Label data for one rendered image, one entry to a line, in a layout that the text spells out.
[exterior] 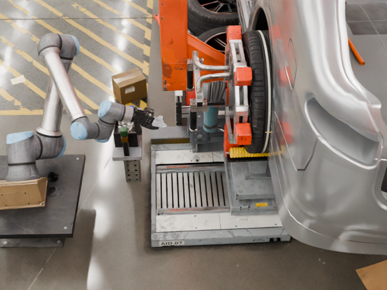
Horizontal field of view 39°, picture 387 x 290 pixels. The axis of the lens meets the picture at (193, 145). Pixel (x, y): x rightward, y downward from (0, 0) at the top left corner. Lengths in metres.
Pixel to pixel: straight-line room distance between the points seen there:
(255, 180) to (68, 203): 1.12
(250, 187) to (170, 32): 1.04
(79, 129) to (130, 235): 0.88
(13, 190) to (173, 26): 1.28
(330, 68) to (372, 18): 1.52
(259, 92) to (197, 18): 1.74
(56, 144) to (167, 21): 0.96
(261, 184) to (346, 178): 1.42
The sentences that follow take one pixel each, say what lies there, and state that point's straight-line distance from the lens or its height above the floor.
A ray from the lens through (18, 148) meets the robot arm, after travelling 3.19.
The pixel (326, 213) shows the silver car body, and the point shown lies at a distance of 2.17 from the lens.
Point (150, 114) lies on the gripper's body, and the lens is 2.95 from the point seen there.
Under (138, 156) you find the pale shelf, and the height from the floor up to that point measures 0.45.
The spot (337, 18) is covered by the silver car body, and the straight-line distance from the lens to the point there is 2.05.
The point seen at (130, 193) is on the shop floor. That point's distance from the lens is 3.61.
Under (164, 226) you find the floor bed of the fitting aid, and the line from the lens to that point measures 3.33.
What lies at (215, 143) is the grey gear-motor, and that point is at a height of 0.09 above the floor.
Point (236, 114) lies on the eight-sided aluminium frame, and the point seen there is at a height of 0.94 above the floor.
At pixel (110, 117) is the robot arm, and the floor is 0.84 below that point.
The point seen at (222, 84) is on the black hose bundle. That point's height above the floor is 1.04.
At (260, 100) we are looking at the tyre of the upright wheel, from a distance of 2.67.
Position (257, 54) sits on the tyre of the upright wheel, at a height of 1.17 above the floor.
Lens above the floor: 2.77
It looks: 46 degrees down
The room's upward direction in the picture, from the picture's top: straight up
